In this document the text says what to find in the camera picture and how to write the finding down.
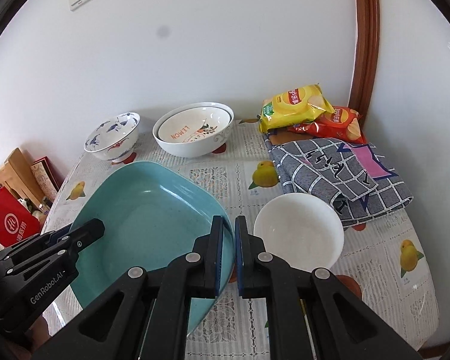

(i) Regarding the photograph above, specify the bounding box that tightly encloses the teal square plate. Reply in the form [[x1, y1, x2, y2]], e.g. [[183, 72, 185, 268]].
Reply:
[[69, 160, 236, 337]]

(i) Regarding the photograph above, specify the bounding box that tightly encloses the red paper bag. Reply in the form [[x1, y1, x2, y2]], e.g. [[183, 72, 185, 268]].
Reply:
[[0, 187, 41, 247]]

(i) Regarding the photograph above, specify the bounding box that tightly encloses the patterned gift box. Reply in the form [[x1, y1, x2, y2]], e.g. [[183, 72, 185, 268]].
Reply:
[[30, 156, 64, 203]]

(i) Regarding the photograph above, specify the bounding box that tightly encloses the fruit print tablecloth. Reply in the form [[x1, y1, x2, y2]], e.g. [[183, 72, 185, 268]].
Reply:
[[40, 118, 441, 360]]

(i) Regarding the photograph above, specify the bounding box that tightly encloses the small white bowl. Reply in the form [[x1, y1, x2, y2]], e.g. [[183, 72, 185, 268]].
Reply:
[[253, 193, 345, 272]]

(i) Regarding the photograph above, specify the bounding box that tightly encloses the blue patterned porcelain bowl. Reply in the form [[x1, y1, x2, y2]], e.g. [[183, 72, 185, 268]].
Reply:
[[83, 112, 140, 164]]

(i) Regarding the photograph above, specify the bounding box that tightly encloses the grey checked cloth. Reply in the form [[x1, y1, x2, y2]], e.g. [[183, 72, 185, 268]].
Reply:
[[264, 134, 413, 228]]

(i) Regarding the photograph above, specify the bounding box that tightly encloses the large white bowl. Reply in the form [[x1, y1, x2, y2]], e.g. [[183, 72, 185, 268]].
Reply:
[[153, 102, 235, 158]]

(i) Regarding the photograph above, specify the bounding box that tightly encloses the lemon print inner bowl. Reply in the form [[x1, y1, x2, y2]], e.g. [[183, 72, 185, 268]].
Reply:
[[157, 106, 232, 143]]

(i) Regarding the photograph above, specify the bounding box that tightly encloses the red chips bag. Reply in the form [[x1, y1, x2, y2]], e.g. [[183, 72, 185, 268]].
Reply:
[[287, 106, 368, 145]]

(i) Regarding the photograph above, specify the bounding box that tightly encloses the yellow chips bag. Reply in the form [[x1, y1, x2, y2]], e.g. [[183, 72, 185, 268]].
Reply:
[[259, 85, 335, 133]]

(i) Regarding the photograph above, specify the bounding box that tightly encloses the brown wooden door frame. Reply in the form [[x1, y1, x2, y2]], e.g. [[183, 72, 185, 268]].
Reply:
[[349, 0, 380, 127]]

